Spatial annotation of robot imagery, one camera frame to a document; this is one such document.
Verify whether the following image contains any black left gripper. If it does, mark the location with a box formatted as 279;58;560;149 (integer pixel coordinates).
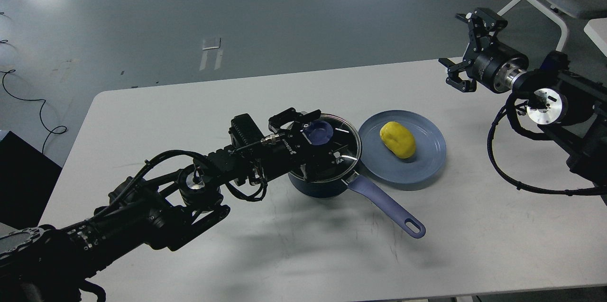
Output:
259;108;356;181

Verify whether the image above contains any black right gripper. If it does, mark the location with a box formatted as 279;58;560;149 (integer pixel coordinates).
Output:
438;8;529;94

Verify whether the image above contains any glass pot lid blue knob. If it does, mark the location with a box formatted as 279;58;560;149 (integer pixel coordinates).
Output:
296;113;362;183

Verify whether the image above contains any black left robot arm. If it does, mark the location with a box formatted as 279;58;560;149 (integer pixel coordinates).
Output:
1;108;354;302

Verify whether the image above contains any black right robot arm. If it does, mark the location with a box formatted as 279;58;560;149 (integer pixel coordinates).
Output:
439;8;606;195

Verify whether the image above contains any yellow potato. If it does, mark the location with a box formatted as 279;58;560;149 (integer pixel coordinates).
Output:
379;121;417;159

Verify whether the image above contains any dark blue saucepan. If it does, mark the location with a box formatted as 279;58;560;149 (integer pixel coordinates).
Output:
287;113;426;239

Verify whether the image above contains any blue round plate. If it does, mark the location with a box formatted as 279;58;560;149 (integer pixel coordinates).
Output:
359;110;447;185

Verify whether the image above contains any white table edge right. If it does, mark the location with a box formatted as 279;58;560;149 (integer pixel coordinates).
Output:
583;18;607;56

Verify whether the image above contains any black box at left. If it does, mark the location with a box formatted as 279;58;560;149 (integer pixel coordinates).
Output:
0;130;62;230

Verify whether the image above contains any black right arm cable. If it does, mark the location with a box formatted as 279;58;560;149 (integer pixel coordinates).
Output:
487;91;607;196

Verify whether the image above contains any black cable on floor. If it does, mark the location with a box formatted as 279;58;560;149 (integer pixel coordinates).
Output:
0;69;68;155

